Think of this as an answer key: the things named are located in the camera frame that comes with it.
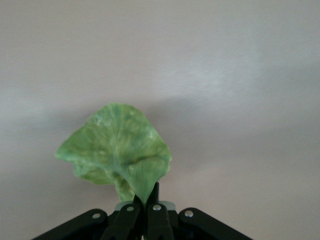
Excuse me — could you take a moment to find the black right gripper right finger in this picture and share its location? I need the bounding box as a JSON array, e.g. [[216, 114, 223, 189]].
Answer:
[[145, 181, 254, 240]]

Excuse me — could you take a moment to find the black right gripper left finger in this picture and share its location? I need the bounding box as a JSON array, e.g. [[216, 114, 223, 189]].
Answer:
[[31, 194, 145, 240]]

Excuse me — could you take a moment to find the green lettuce leaf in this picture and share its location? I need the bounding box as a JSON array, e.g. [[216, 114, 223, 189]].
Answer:
[[54, 101, 173, 204]]

